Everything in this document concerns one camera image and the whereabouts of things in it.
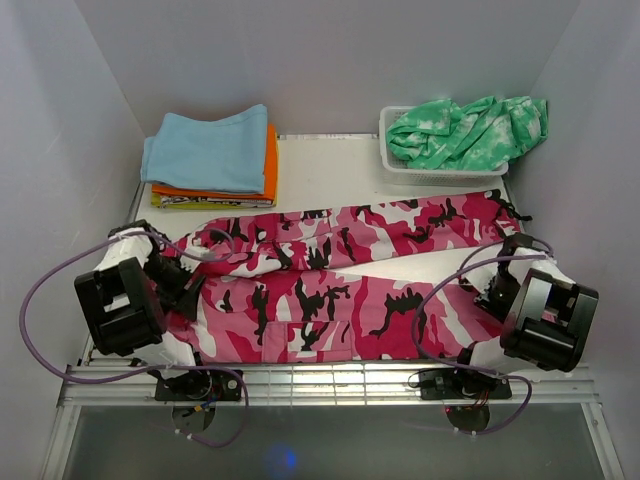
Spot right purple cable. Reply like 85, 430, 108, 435
410, 234, 556, 437

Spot aluminium frame rail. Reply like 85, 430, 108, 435
42, 363, 624, 479

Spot purple cable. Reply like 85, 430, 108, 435
18, 228, 250, 449
410, 234, 556, 437

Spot orange folded trousers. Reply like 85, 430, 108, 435
151, 123, 279, 203

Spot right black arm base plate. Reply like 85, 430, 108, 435
418, 368, 512, 400

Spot pink camouflage trousers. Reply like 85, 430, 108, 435
169, 190, 523, 364

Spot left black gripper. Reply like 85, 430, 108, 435
143, 251, 206, 321

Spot green tie-dye trousers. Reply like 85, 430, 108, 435
385, 96, 549, 172

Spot yellow patterned folded trousers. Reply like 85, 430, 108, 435
151, 193, 275, 210

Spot white plastic basket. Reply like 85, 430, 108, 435
378, 106, 509, 187

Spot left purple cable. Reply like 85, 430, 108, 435
18, 228, 250, 449

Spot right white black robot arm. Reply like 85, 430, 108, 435
451, 233, 599, 397

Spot light blue folded trousers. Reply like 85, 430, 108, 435
140, 104, 268, 194

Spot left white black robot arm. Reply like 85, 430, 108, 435
74, 220, 212, 400

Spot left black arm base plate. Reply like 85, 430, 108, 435
153, 370, 242, 403

